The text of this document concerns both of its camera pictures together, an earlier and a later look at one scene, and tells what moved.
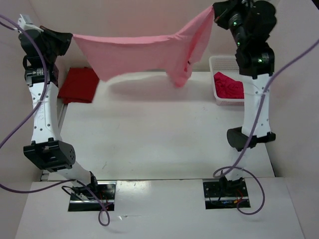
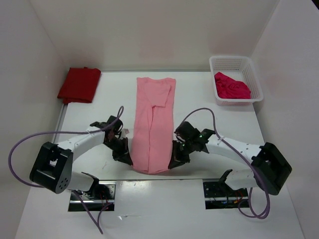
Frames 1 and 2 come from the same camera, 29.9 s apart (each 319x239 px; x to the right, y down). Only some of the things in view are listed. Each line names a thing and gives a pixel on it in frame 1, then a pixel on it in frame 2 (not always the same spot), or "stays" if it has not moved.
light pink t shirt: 115,56 to 152,127
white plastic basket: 228,65 stays
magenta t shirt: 228,88 stays
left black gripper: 64,39 to 123,155
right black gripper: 221,7 to 177,159
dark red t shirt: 79,86 stays
